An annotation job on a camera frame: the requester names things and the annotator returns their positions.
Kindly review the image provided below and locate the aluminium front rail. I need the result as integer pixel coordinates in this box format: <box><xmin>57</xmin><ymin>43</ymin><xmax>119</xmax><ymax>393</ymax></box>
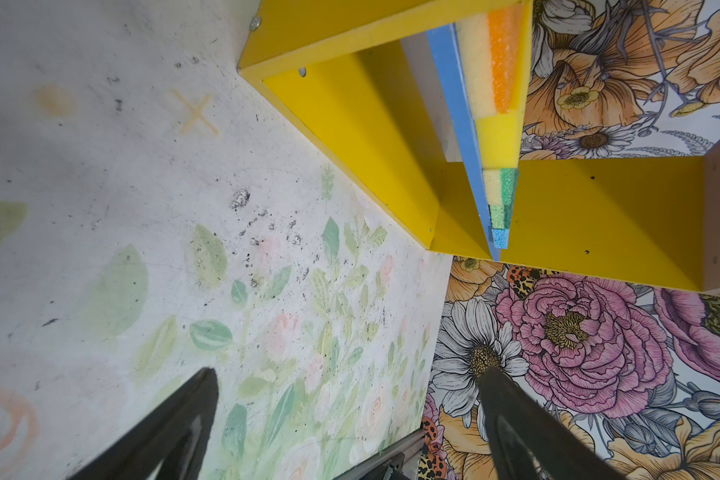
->
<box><xmin>335</xmin><ymin>429</ymin><xmax>425</xmax><ymax>480</ymax></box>

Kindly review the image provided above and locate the light blue sponge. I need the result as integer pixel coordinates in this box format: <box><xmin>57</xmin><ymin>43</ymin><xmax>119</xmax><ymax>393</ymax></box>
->
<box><xmin>491</xmin><ymin>228</ymin><xmax>509</xmax><ymax>249</ymax></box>

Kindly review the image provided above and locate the yellow wooden shelf unit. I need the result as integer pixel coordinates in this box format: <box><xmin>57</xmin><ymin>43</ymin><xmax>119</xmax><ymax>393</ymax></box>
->
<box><xmin>238</xmin><ymin>1</ymin><xmax>720</xmax><ymax>294</ymax></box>

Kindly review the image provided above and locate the light green sponge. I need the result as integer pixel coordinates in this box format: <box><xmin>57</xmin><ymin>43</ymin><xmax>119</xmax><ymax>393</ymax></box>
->
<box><xmin>482</xmin><ymin>168</ymin><xmax>518</xmax><ymax>206</ymax></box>

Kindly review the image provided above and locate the dark green sponge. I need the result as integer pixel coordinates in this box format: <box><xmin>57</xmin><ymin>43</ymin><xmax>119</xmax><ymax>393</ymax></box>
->
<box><xmin>489</xmin><ymin>204</ymin><xmax>513</xmax><ymax>230</ymax></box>

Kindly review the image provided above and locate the bright yellow sponge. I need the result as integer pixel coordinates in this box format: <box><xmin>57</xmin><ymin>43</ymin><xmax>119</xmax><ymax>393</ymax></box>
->
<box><xmin>476</xmin><ymin>1</ymin><xmax>533</xmax><ymax>168</ymax></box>

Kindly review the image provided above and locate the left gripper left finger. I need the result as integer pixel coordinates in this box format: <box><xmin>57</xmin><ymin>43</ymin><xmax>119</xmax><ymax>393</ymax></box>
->
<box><xmin>72</xmin><ymin>368</ymin><xmax>219</xmax><ymax>479</ymax></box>

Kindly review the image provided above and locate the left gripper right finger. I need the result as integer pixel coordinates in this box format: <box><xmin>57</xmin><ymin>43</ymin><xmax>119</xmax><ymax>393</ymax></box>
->
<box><xmin>478</xmin><ymin>368</ymin><xmax>622</xmax><ymax>480</ymax></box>

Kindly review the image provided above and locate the orange sponge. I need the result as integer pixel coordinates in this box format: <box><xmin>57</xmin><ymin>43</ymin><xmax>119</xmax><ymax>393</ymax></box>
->
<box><xmin>456</xmin><ymin>3</ymin><xmax>525</xmax><ymax>120</ymax></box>

